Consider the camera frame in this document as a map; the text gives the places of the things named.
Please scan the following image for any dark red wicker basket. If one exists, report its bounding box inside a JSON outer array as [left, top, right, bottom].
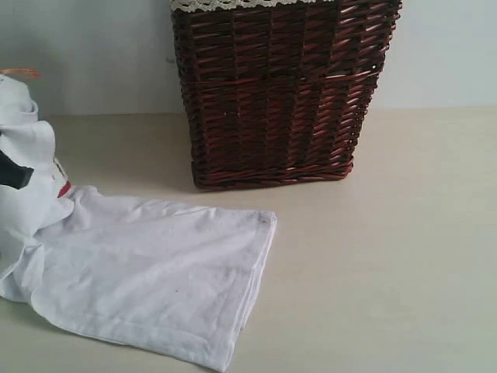
[[171, 0, 402, 190]]

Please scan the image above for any white t-shirt red lettering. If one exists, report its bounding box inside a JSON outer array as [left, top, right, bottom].
[[1, 75, 276, 372]]

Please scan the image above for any orange neck label tag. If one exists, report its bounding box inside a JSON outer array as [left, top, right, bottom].
[[0, 68, 40, 80]]

